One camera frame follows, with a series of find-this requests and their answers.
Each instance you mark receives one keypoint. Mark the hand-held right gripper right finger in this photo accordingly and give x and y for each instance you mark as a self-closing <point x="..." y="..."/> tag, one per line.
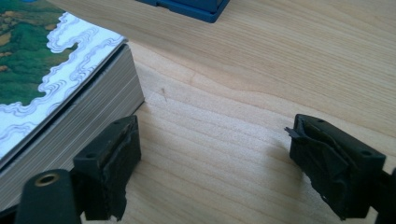
<point x="336" y="174"/>

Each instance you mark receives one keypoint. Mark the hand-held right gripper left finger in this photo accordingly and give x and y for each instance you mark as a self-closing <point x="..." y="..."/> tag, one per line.
<point x="106" y="168"/>

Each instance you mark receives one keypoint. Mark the thick book with green cover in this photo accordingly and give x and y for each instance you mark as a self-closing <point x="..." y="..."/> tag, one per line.
<point x="62" y="102"/>

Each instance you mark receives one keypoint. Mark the blue plastic box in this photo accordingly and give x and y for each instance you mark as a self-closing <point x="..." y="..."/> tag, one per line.
<point x="186" y="7"/>

